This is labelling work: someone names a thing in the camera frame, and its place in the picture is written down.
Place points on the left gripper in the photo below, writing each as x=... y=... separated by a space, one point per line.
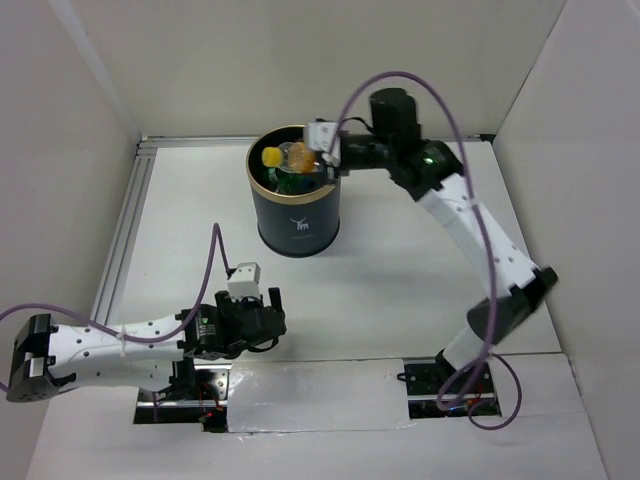
x=225 y=303

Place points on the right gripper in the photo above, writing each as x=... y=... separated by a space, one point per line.
x=328 y=172

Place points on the small yellow cap bottle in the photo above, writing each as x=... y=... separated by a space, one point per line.
x=290 y=157

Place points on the green bottle with cap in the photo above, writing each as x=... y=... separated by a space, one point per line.
x=290 y=184

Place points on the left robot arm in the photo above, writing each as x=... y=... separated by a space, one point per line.
x=50 y=359

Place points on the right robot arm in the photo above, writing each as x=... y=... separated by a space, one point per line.
x=435 y=179

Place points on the dark green round bin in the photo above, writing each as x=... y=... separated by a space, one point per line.
x=292 y=226

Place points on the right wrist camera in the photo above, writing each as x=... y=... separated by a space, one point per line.
x=320 y=136

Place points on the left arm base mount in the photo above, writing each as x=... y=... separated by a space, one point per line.
x=204 y=404

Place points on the aluminium frame rail left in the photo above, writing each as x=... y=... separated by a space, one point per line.
x=110 y=291

